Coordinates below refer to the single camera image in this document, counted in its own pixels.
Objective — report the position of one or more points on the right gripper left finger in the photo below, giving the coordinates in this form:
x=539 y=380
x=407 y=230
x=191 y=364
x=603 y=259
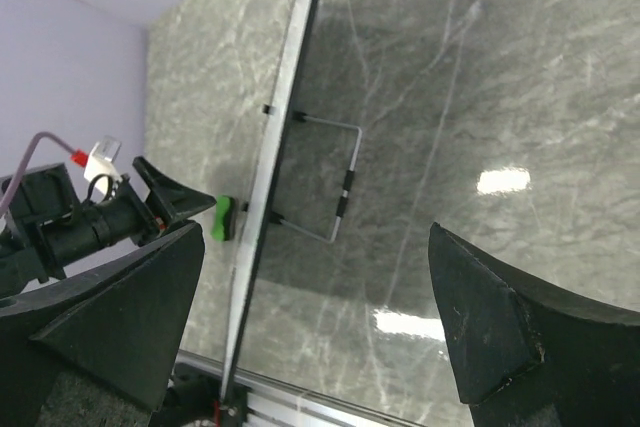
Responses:
x=97 y=349

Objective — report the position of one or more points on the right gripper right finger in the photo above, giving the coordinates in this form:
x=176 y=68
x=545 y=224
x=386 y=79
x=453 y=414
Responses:
x=526 y=352

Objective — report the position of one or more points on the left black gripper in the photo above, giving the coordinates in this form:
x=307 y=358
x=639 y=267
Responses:
x=47 y=227

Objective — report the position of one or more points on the green whiteboard eraser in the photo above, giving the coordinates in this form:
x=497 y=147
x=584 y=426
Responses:
x=224 y=221

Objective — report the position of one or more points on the white whiteboard black frame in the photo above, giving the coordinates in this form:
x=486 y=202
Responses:
x=247 y=257

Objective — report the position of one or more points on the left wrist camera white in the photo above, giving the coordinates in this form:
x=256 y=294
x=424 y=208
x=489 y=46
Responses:
x=98 y=165

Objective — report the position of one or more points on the aluminium front rail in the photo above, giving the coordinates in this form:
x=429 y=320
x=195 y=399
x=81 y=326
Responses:
x=272 y=402

